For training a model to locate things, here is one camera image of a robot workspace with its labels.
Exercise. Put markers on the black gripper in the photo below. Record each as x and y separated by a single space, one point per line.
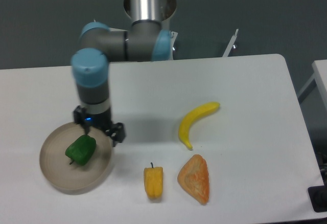
102 122

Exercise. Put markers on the green toy bell pepper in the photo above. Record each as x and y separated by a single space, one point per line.
81 150

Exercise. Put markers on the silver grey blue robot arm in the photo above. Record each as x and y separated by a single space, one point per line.
99 46

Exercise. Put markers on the beige round plate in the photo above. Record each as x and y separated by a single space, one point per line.
71 178

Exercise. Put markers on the yellow toy bell pepper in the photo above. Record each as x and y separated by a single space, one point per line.
153 181

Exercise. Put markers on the orange toy pastry triangle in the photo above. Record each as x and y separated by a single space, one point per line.
194 179

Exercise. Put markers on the yellow toy banana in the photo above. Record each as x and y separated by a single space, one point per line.
192 117

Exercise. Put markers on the black device at table edge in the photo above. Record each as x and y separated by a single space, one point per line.
317 196

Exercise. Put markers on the white side table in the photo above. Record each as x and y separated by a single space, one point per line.
316 80

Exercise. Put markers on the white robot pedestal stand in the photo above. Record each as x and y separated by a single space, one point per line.
168 9

